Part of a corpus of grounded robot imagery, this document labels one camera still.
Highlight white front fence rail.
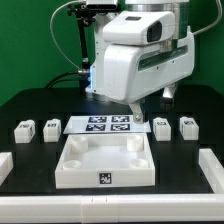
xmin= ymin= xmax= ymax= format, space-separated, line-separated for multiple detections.
xmin=0 ymin=194 xmax=224 ymax=223

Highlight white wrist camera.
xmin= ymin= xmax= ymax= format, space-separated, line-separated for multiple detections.
xmin=103 ymin=11 xmax=175 ymax=46

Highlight black camera pole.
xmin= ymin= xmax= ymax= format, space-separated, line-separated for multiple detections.
xmin=67 ymin=4 xmax=95 ymax=90

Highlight white left fence piece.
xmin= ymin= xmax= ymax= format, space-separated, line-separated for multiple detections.
xmin=0 ymin=152 xmax=13 ymax=186

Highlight grey camera on pole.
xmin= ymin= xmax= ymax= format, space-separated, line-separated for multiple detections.
xmin=86 ymin=0 xmax=120 ymax=12

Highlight black cables at base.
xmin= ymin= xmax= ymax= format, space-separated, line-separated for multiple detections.
xmin=44 ymin=71 xmax=83 ymax=90

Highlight grey cable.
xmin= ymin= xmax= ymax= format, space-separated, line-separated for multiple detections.
xmin=49 ymin=0 xmax=88 ymax=72

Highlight white square table top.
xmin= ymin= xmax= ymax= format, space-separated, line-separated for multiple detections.
xmin=55 ymin=133 xmax=155 ymax=189

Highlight white marker sheet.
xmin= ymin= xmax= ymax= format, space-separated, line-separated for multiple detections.
xmin=64 ymin=115 xmax=151 ymax=134

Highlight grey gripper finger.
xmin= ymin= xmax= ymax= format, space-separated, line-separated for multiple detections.
xmin=160 ymin=84 xmax=176 ymax=110
xmin=129 ymin=101 xmax=143 ymax=124

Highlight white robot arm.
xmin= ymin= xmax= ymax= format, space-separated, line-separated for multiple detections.
xmin=85 ymin=0 xmax=195 ymax=124

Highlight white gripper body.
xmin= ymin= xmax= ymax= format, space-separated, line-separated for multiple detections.
xmin=104 ymin=31 xmax=195 ymax=104

